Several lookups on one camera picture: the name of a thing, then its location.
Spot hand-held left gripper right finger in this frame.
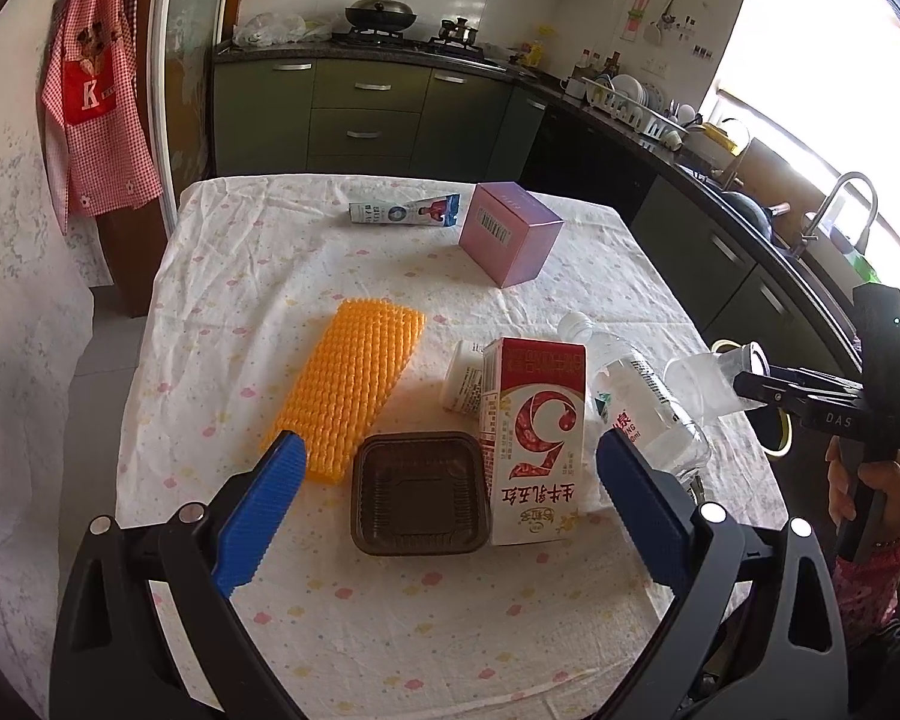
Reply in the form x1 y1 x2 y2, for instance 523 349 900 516
596 426 852 720

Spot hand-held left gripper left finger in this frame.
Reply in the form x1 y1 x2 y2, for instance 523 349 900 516
49 431 308 720

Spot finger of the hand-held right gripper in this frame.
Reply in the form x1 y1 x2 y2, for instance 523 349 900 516
733 369 822 415
765 364 867 394

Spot black bin with yellow rim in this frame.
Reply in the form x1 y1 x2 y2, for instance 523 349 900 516
709 337 796 462

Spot clear plastic cup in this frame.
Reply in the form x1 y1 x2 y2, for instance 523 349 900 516
664 341 767 421

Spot clear plastic water bottle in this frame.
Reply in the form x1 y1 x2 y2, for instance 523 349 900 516
556 311 713 481

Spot red and white milk carton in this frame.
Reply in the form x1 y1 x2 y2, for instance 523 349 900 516
478 337 608 548

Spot brown plastic tray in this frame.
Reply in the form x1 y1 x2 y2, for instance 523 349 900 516
350 431 492 557

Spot white pill bottle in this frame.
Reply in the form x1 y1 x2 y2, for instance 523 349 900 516
440 340 488 415

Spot person's right forearm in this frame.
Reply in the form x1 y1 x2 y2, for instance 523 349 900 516
831 499 900 635

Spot person's right hand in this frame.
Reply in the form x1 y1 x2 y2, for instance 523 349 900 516
827 436 900 537

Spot orange bubble plastic sheet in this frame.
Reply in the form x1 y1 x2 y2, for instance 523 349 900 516
259 298 427 485

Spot white floral tablecloth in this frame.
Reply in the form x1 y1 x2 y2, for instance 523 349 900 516
116 174 792 720

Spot steel kitchen faucet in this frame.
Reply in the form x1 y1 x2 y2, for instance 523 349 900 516
795 172 880 257

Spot dark pan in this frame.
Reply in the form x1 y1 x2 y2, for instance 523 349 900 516
720 191 792 242

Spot wooden cutting board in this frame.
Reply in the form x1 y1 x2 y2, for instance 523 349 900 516
735 139 833 230

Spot pink cardboard box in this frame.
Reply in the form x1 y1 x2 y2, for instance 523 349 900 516
459 181 565 290

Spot white dish rack with dishes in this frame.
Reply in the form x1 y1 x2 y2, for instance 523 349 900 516
581 73 685 142

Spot white and blue toothpaste tube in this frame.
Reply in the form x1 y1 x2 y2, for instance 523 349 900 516
347 195 462 228

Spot group of sauce bottles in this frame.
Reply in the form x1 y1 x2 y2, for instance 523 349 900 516
581 49 625 82

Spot green kitchen cabinets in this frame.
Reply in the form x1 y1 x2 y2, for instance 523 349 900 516
211 56 863 391

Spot red checked apron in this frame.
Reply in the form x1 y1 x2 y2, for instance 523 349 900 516
41 0 164 235

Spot glass sliding door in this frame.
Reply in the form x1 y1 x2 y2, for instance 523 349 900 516
146 0 237 230

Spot dark kitchen countertop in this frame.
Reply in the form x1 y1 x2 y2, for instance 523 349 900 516
211 37 900 421

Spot white plastic bag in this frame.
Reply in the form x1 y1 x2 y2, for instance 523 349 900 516
232 13 331 47

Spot gas stove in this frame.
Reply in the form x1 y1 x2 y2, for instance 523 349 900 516
330 28 497 62

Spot black wok with lid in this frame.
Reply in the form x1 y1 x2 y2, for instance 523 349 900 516
345 0 419 33

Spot pink wall hanging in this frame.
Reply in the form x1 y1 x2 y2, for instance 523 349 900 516
626 0 657 44

